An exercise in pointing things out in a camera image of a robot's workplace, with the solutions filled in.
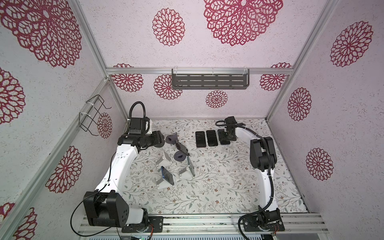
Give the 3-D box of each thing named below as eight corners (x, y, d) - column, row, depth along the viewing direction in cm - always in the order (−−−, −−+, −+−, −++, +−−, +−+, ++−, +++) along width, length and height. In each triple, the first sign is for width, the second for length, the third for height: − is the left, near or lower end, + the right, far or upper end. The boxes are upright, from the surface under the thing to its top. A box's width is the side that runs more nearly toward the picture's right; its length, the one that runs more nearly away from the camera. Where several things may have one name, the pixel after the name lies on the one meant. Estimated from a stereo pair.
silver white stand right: (181, 181, 90) (181, 178, 86) (178, 173, 93) (178, 169, 89) (191, 178, 92) (191, 174, 87) (188, 170, 95) (188, 166, 91)
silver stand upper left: (155, 164, 97) (153, 158, 92) (166, 155, 102) (164, 149, 96) (163, 171, 94) (161, 165, 89) (173, 161, 99) (172, 155, 93)
